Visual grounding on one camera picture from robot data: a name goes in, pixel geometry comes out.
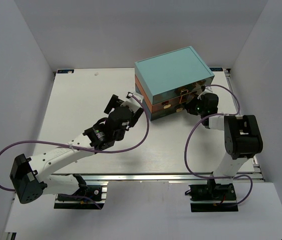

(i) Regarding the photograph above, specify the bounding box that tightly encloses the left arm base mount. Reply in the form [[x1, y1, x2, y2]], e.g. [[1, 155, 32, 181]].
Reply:
[[54, 174, 106, 210]]

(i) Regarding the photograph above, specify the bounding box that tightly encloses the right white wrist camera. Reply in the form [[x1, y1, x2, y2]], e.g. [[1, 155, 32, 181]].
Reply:
[[197, 85, 211, 100]]

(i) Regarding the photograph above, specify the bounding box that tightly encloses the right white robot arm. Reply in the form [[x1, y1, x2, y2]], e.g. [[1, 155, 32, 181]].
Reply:
[[184, 93, 263, 194]]

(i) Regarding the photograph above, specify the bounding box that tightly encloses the teal orange drawer cabinet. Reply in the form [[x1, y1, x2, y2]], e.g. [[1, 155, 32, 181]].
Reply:
[[134, 46, 214, 121]]

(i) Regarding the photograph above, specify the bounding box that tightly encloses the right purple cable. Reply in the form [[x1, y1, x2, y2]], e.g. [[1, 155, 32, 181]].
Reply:
[[184, 84, 254, 207]]

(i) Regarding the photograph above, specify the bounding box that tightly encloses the purple cable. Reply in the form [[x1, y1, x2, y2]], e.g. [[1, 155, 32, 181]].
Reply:
[[184, 84, 254, 207], [0, 92, 150, 210]]

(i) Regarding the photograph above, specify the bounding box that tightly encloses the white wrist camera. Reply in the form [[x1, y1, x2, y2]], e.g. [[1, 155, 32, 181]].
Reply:
[[121, 92, 144, 113], [197, 85, 211, 100]]

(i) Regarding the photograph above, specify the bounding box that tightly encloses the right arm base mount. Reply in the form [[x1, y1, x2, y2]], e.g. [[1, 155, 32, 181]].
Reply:
[[184, 179, 238, 213]]

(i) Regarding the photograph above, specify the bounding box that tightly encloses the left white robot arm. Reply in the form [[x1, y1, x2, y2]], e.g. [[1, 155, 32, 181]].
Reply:
[[10, 92, 144, 204]]

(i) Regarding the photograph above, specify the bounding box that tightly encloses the blue table corner label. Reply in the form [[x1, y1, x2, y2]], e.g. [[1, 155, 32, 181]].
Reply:
[[57, 69, 74, 74]]

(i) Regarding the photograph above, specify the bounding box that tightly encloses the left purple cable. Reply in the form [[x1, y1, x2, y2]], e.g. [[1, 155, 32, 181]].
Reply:
[[0, 92, 150, 210]]

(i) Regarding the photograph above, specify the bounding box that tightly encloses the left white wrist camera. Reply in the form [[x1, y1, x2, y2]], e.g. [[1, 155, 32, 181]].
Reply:
[[121, 92, 144, 113]]

